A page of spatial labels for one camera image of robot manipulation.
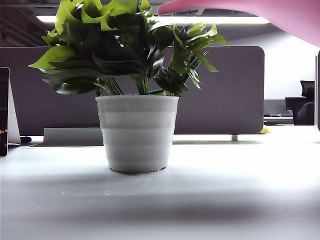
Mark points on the pink plastic watering can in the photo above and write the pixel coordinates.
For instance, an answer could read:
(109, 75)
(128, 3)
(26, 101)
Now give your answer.
(287, 17)

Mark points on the green artificial leafy plant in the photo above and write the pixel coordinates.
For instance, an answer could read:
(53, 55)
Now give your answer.
(112, 62)

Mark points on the white ribbed plastic pot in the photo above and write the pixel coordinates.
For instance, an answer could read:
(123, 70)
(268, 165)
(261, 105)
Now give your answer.
(137, 135)

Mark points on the green and yellow object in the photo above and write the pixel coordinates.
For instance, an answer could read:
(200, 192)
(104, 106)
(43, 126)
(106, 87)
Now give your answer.
(156, 92)

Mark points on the wide grey desk divider panel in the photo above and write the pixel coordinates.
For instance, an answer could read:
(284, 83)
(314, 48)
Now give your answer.
(225, 100)

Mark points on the metal divider foot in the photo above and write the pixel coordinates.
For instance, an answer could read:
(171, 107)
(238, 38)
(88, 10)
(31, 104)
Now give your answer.
(234, 137)

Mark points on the white background desk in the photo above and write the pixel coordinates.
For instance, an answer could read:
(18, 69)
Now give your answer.
(277, 121)

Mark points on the small blue object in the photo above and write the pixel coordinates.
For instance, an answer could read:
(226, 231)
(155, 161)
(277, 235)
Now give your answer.
(25, 139)

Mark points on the black monitor with white back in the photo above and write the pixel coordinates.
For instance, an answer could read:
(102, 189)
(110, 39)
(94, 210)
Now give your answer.
(3, 100)

